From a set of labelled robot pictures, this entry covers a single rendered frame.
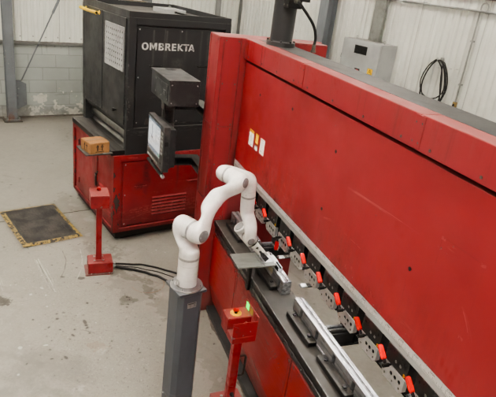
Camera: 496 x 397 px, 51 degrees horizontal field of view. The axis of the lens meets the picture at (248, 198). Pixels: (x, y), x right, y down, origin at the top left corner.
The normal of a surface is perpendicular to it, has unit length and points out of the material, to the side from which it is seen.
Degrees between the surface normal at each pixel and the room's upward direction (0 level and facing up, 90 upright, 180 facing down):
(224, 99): 90
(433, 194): 90
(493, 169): 90
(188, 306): 90
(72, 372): 0
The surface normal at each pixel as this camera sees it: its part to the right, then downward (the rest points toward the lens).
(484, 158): -0.93, 0.03
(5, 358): 0.12, -0.91
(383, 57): 0.55, 0.38
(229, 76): 0.33, 0.40
